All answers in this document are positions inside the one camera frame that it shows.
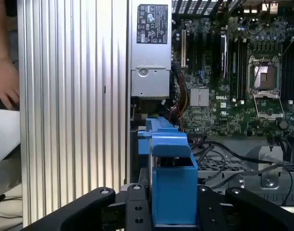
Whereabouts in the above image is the metal disk bay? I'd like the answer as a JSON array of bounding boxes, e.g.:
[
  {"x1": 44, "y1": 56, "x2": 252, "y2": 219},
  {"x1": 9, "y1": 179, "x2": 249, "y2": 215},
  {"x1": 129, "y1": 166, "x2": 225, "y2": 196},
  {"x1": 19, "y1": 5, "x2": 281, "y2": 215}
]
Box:
[{"x1": 197, "y1": 144, "x2": 294, "y2": 207}]

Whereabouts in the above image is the person's hand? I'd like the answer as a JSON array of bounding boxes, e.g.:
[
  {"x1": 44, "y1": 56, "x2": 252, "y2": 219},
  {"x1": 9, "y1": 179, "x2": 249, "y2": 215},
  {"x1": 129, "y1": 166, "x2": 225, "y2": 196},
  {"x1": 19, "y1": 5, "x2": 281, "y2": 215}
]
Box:
[{"x1": 0, "y1": 57, "x2": 20, "y2": 106}]

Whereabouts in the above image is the coloured power wire bundle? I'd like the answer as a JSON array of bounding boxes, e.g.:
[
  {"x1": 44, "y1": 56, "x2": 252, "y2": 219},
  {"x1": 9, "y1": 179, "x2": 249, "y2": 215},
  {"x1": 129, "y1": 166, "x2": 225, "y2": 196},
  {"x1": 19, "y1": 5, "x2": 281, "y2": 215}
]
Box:
[{"x1": 174, "y1": 71, "x2": 191, "y2": 121}]

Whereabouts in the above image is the silver power supply unit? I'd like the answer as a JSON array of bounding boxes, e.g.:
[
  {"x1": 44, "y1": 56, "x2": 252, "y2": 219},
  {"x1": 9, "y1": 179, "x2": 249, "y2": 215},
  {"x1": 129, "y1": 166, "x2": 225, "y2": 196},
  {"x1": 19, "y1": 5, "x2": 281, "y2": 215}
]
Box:
[{"x1": 130, "y1": 0, "x2": 173, "y2": 98}]

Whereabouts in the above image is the white expansion slot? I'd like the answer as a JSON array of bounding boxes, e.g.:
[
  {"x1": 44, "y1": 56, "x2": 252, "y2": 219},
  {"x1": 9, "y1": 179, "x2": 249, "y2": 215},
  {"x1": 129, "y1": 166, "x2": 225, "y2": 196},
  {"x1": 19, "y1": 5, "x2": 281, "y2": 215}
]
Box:
[{"x1": 181, "y1": 29, "x2": 187, "y2": 68}]

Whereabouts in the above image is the green motherboard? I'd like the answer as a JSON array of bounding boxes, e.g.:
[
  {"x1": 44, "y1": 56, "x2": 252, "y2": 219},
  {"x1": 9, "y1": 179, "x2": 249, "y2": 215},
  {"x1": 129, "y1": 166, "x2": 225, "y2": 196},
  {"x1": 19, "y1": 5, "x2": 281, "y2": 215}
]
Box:
[{"x1": 172, "y1": 16, "x2": 294, "y2": 138}]

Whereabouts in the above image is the dark grey PC case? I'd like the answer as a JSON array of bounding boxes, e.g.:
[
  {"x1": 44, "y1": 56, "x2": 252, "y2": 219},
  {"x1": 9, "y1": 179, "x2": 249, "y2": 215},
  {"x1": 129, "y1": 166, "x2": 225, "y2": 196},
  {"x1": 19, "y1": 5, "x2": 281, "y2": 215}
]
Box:
[{"x1": 127, "y1": 0, "x2": 294, "y2": 207}]

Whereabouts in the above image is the silver ribbed chipset heatsink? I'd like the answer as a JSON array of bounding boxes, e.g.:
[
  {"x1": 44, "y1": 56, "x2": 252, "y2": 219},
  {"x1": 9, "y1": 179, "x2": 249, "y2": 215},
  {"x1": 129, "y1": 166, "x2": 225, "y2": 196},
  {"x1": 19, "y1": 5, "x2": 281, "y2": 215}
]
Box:
[{"x1": 190, "y1": 88, "x2": 210, "y2": 107}]

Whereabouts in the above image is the thin metal locking lever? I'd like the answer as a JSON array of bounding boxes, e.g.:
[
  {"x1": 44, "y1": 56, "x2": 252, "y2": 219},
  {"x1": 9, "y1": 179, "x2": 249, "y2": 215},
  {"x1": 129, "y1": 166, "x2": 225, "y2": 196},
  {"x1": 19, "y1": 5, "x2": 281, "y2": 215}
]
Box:
[{"x1": 254, "y1": 56, "x2": 265, "y2": 84}]

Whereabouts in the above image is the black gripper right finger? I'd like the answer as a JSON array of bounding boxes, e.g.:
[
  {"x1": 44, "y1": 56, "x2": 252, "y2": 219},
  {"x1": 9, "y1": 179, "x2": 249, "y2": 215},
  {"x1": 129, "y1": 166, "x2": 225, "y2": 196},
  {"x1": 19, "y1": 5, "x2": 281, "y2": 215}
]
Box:
[{"x1": 197, "y1": 184, "x2": 294, "y2": 231}]

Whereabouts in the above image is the metal socket cover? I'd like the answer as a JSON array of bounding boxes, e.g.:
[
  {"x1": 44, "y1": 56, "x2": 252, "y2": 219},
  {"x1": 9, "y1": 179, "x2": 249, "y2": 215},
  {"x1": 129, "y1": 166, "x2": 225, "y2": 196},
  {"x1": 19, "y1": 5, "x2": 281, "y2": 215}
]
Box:
[{"x1": 253, "y1": 90, "x2": 284, "y2": 120}]

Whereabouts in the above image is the CPU socket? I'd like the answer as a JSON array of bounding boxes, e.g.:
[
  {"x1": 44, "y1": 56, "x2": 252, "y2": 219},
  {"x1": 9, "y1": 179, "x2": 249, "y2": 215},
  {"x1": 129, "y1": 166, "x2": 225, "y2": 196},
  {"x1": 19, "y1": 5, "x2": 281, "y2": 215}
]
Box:
[{"x1": 247, "y1": 55, "x2": 282, "y2": 93}]

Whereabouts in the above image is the white flat sheet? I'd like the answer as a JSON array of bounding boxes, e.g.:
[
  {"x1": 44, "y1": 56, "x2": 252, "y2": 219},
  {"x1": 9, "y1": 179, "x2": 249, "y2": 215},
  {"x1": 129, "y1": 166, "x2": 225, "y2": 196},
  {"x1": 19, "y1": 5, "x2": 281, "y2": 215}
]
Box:
[{"x1": 0, "y1": 108, "x2": 21, "y2": 167}]

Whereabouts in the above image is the black disk power wire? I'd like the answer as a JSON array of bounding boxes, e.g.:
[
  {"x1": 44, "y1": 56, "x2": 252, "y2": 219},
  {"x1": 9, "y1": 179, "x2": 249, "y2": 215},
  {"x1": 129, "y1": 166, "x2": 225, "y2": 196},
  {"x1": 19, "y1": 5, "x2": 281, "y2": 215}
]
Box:
[{"x1": 192, "y1": 141, "x2": 294, "y2": 169}]

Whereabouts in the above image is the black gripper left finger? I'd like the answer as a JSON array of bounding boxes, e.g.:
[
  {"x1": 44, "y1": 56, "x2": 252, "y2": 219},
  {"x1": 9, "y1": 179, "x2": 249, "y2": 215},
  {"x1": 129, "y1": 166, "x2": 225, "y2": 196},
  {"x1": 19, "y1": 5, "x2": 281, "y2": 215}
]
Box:
[{"x1": 21, "y1": 184, "x2": 153, "y2": 231}]

